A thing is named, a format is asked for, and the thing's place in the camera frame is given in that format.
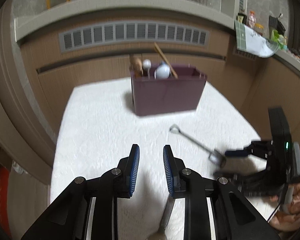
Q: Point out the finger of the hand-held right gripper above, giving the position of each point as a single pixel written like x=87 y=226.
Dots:
x=227 y=175
x=236 y=153

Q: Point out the long grey vent grille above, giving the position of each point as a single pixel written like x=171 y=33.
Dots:
x=135 y=33

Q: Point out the glass bowl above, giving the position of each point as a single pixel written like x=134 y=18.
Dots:
x=272 y=47

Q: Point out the large metal spoon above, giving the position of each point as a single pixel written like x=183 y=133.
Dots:
x=166 y=217

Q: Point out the white lace tablecloth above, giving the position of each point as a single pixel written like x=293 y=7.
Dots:
x=102 y=130

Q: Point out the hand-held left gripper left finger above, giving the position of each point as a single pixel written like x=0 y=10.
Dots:
x=135 y=170

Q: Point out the beige stone counter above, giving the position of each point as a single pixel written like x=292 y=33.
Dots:
x=115 y=10

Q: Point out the person's right hand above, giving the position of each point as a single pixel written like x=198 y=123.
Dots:
x=298 y=212

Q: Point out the green checkered white towel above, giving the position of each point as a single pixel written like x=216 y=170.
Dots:
x=252 y=41

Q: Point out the black utensil rack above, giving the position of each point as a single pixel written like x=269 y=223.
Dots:
x=276 y=23

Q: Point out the grey wall switch panel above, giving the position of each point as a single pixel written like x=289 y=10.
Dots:
x=241 y=1

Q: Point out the purple plastic utensil box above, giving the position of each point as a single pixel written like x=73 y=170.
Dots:
x=165 y=97

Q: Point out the green plastic items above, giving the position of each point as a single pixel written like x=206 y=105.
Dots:
x=278 y=40

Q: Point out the jar with yellow lid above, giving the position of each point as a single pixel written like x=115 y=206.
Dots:
x=259 y=28

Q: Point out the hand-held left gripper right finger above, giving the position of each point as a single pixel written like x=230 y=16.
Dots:
x=168 y=170

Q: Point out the short grey vent grille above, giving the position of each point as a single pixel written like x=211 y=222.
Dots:
x=245 y=54

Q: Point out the white plastic spoon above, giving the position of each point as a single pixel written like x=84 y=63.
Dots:
x=162 y=71

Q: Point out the small metal spoon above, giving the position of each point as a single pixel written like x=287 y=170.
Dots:
x=192 y=142

